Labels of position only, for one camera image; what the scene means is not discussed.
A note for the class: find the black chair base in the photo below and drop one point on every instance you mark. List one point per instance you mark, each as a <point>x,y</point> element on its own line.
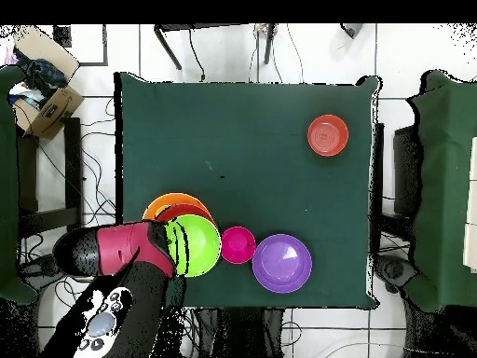
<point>37,270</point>
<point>395,270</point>

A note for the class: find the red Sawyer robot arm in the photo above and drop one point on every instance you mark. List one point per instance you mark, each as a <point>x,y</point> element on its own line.
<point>119,246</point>

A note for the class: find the wide red bowl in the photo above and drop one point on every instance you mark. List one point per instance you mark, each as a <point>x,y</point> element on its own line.
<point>186,209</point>

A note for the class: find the small orange bowl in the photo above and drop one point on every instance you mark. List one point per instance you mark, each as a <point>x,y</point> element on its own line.
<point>328,135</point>

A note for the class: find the pink bowl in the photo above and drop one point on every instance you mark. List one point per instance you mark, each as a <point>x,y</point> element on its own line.
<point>238,245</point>

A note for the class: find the large orange bowl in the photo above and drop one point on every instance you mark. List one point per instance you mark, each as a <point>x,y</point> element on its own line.
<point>175,198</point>

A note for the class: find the purple bowl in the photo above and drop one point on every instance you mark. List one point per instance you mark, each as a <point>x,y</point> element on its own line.
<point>282,263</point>

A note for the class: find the black metal table frame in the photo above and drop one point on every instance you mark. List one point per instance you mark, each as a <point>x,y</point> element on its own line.
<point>167,46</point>

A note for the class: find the cardboard box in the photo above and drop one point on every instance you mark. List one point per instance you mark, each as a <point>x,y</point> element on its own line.
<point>56,108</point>

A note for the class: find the person's foot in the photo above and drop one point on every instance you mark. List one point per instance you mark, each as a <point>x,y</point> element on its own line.
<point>352,29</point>

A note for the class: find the dark green table cloth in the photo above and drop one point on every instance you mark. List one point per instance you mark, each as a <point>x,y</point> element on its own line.
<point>242,130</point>

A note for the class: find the green covered table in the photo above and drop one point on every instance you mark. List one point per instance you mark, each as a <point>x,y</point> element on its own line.
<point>439,186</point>
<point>9,186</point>

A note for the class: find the black bench stand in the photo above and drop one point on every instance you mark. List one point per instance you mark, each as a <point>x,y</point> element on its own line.
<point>72,160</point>

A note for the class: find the green bowl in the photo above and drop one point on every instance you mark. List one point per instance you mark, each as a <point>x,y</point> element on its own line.
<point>201,246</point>

